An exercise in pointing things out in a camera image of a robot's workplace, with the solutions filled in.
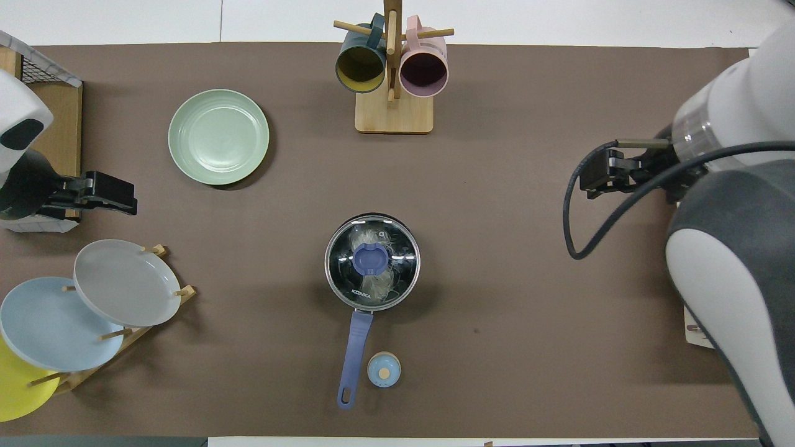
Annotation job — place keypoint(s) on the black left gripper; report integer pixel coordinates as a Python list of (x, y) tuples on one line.
[(81, 189)]

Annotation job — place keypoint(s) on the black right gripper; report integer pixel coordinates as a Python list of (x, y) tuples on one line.
[(643, 174)]

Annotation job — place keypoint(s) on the glass lid with blue knob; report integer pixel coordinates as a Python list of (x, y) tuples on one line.
[(371, 259)]

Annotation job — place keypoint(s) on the translucent white vermicelli bundle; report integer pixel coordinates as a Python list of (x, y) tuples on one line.
[(380, 290)]

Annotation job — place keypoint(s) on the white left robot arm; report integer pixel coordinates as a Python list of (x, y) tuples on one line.
[(18, 112)]

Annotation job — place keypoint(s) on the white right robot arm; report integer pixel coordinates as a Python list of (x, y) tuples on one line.
[(733, 298)]

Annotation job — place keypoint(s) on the grey plate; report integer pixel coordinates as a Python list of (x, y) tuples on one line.
[(124, 282)]

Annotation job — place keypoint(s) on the pale green plate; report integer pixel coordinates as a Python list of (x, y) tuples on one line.
[(217, 136)]

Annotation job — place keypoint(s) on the wooden plate rack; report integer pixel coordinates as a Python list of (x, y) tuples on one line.
[(133, 338)]

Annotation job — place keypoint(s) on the light blue plate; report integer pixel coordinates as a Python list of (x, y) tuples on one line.
[(49, 326)]

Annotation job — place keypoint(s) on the yellow plate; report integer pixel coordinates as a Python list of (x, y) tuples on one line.
[(18, 394)]

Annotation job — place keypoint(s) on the grey white cloth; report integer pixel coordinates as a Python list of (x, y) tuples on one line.
[(43, 62)]

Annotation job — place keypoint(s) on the brown table mat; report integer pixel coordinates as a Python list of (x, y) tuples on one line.
[(497, 310)]

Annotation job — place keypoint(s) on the beige toaster oven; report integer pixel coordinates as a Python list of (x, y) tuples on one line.
[(695, 329)]

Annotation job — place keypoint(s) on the pink mug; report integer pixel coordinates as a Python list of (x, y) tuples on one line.
[(424, 71)]

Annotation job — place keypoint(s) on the wooden mug tree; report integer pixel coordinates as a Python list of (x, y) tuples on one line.
[(394, 115)]

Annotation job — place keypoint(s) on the teal mug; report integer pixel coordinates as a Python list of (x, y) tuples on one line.
[(360, 65)]

